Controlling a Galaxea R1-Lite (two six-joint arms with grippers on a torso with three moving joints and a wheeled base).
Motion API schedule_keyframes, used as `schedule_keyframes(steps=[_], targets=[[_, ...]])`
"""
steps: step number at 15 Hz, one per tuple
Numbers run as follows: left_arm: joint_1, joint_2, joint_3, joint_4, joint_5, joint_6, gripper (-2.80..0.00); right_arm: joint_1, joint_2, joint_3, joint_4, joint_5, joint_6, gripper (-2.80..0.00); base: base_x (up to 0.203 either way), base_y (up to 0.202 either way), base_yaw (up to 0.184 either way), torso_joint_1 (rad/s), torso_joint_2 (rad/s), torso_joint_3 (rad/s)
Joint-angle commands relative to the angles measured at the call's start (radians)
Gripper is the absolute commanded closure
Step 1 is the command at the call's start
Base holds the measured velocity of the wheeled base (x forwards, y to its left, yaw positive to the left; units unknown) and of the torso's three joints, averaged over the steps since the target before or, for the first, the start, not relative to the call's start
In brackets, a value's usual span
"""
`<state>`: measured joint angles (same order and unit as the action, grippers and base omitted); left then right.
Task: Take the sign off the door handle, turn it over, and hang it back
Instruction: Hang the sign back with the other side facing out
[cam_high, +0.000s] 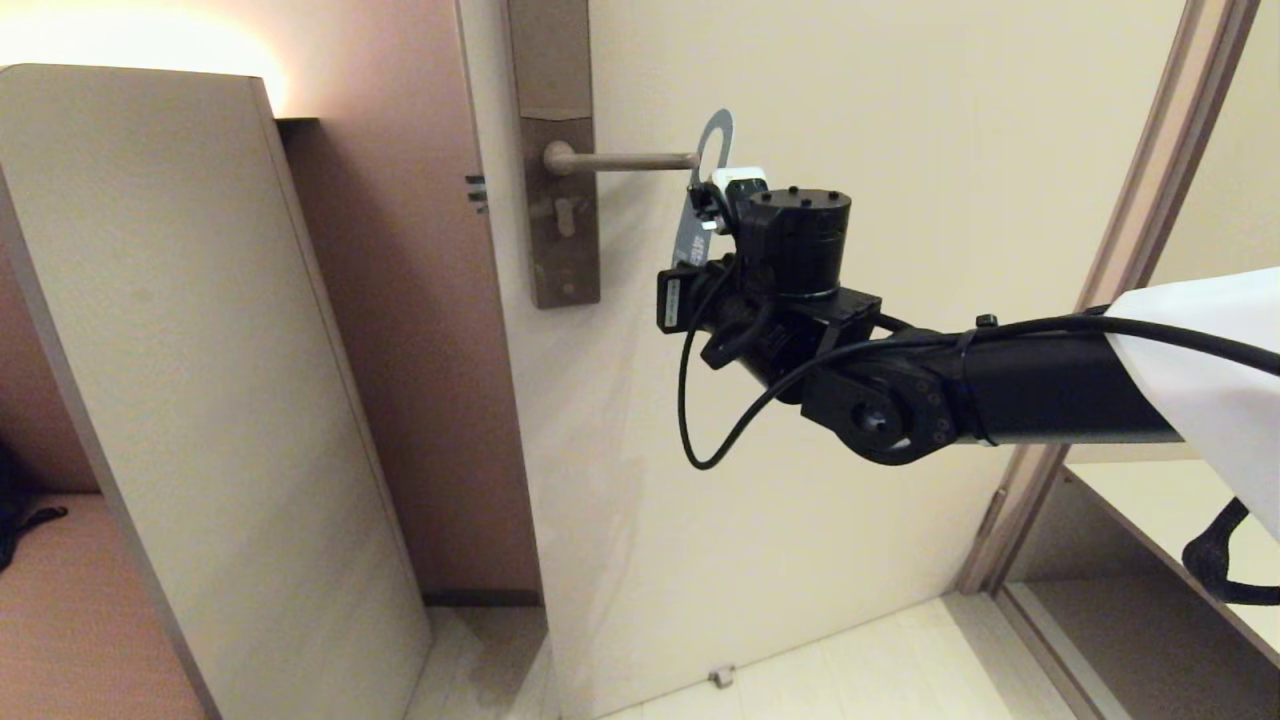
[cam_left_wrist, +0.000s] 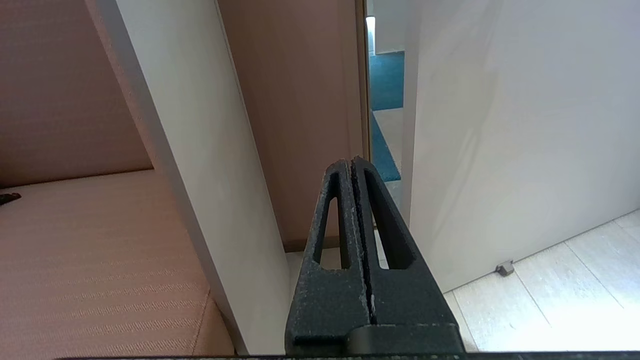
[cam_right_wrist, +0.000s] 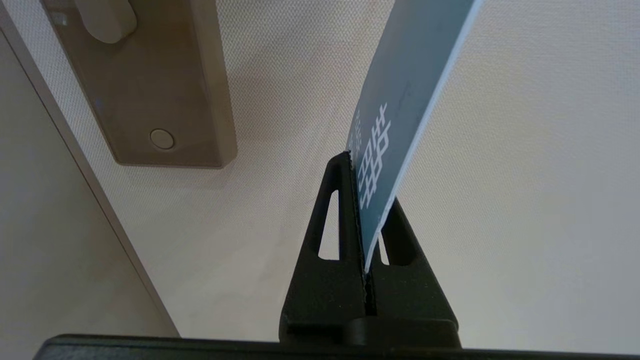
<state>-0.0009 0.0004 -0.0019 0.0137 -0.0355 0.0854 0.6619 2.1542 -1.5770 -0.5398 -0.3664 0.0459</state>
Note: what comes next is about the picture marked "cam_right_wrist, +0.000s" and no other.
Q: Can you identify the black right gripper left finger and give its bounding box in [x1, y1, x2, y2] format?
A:
[279, 151, 369, 346]

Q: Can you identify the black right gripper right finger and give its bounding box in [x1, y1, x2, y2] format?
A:
[367, 197, 461, 349]

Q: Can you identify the blue do-not-disturb door hanger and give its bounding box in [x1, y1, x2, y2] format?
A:
[345, 0, 486, 275]

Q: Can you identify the cream door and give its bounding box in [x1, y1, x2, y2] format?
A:
[0, 0, 640, 356]

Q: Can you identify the brown metal lock plate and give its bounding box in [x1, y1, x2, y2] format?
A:
[40, 0, 238, 169]

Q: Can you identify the small metal keyhole cover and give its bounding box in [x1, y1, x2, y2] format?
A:
[74, 0, 138, 45]

